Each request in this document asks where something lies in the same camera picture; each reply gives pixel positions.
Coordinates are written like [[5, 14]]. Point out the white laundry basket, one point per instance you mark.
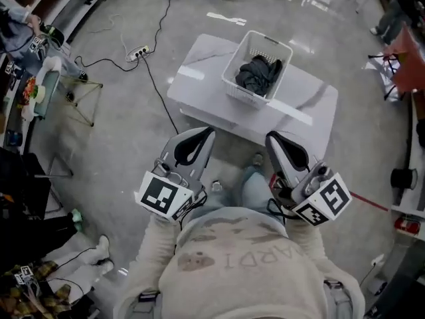
[[244, 93]]

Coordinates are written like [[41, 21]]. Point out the person's left leg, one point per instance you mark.
[[225, 201]]

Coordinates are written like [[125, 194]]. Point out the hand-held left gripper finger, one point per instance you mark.
[[204, 159], [171, 149]]

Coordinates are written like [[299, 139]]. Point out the person's cream sweater torso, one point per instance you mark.
[[239, 277]]

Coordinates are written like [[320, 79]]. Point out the person's right leg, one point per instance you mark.
[[254, 188]]

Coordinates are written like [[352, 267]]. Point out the black cylindrical container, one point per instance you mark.
[[403, 178]]

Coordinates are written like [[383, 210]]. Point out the person's leg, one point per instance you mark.
[[254, 188], [225, 201]]

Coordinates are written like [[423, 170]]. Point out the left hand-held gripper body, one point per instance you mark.
[[156, 191]]

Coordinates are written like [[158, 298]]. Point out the white wall shelving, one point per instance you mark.
[[415, 145]]

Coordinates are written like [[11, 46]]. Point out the person's left forearm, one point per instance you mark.
[[156, 241]]

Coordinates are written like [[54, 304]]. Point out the orange cloth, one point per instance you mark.
[[408, 65]]

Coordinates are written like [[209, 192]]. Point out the dark grey clothing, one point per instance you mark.
[[255, 75]]

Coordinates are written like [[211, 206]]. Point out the white marble low table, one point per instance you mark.
[[202, 78]]

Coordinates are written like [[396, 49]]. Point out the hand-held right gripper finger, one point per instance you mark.
[[295, 158], [275, 161]]

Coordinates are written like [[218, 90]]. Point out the white wall plug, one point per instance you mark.
[[378, 260]]

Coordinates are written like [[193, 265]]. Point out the teal tray white rim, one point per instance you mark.
[[50, 85]]

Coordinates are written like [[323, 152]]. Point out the black chair metal frame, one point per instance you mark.
[[20, 184]]

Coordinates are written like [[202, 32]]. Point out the red floor tape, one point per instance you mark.
[[368, 200]]

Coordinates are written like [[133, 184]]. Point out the red white striped box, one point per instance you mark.
[[406, 225]]

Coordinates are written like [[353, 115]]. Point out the orange red toy food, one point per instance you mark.
[[29, 90]]

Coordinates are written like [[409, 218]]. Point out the white shelf unit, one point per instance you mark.
[[79, 5]]

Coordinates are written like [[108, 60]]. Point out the white power strip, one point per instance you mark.
[[137, 53]]

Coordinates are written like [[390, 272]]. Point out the person's right forearm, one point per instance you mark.
[[305, 244]]

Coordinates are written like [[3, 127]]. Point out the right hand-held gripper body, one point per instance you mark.
[[332, 198]]

